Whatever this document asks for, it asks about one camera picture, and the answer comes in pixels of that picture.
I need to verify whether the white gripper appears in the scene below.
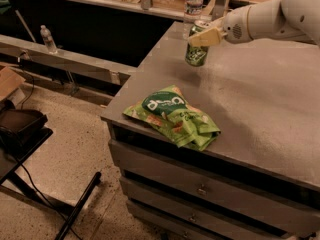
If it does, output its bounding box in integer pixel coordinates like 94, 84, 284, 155
188, 6, 251, 47

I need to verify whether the green soda can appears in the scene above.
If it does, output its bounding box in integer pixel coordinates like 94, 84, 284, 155
185, 20, 209, 67

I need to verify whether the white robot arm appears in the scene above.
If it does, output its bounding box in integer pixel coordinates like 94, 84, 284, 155
188, 0, 320, 47

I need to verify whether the green rice chip bag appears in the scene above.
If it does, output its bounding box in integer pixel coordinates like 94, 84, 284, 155
123, 85, 221, 151

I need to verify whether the clear water bottle on table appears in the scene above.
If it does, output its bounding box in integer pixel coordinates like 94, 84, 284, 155
183, 0, 204, 39

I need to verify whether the grey drawer cabinet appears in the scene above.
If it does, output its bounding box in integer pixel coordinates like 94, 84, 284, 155
100, 21, 320, 240

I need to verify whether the small water bottle on ledge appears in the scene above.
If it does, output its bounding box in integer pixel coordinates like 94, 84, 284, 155
40, 25, 58, 54

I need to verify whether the top grey drawer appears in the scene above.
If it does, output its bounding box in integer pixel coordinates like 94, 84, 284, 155
109, 141, 320, 240

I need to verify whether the grey drawer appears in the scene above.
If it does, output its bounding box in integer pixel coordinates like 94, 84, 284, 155
109, 141, 320, 240
120, 177, 284, 240
126, 200, 218, 240

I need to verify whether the middle grey drawer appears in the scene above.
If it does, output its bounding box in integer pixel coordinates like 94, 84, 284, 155
120, 177, 284, 240

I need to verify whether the bottom grey drawer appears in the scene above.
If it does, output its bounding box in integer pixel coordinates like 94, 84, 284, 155
126, 200, 218, 240

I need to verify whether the cardboard box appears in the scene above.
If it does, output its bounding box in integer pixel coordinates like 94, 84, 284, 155
0, 66, 26, 106

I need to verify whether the black tray on stand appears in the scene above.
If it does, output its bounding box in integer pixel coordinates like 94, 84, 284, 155
0, 109, 48, 147

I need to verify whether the black cable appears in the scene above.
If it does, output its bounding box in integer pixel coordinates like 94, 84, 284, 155
0, 52, 83, 240

